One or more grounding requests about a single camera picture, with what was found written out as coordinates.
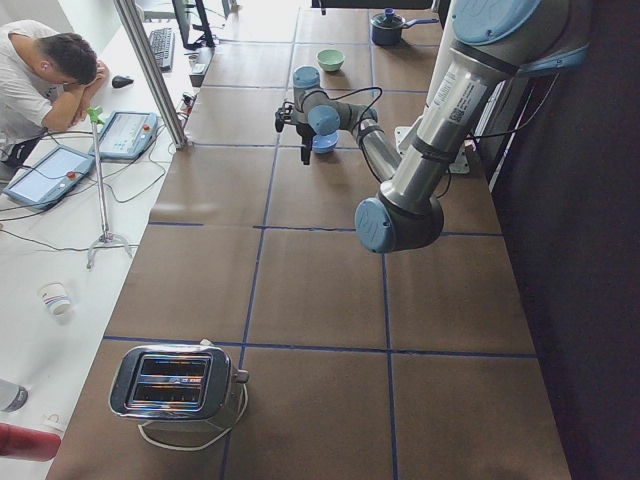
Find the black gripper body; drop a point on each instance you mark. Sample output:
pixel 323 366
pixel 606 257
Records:
pixel 303 132

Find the black monitor stand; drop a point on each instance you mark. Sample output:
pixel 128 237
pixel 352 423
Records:
pixel 193 24

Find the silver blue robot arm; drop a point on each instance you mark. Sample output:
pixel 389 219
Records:
pixel 493 41

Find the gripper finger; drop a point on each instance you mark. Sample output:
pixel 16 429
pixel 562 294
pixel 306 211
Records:
pixel 306 152

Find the aluminium frame post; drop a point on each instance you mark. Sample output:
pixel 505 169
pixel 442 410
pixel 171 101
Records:
pixel 136 33

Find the person in white shirt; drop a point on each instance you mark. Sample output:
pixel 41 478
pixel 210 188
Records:
pixel 48 80

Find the green bowl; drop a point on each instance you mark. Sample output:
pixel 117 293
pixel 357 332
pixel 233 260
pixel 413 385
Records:
pixel 330 60

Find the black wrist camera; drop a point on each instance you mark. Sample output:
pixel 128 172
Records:
pixel 284 115

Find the black computer mouse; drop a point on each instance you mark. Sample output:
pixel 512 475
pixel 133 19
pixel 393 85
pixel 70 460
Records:
pixel 118 81

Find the blue saucepan with lid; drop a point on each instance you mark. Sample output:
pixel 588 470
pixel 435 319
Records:
pixel 387 27

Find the chrome white toaster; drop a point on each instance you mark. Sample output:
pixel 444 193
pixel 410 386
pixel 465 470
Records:
pixel 193 388

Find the blue teach pendant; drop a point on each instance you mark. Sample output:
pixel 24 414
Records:
pixel 126 135
pixel 50 179

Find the near blue teach pendant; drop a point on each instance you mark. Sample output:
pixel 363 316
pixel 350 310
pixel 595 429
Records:
pixel 50 179

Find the metal stand with green clip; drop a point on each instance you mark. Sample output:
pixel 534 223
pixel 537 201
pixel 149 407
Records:
pixel 107 237

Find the red bottle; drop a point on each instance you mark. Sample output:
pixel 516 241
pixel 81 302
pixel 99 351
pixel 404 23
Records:
pixel 28 444

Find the black keyboard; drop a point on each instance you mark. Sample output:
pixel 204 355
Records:
pixel 162 46

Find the far blue teach pendant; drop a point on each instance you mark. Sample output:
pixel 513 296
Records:
pixel 126 135

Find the white paper cup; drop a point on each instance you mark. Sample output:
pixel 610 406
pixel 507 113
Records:
pixel 55 298

